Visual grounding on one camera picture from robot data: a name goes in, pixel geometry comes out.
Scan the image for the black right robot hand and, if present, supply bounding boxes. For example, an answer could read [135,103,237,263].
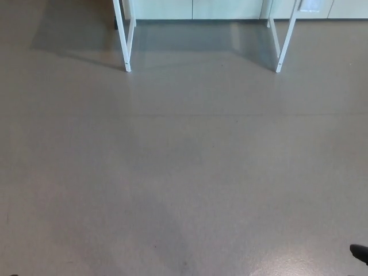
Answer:
[349,244,368,267]

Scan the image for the white cabinet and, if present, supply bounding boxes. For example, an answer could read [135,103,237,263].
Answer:
[122,0,368,21]

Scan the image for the white desk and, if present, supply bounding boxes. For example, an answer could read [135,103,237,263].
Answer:
[113,0,302,74]

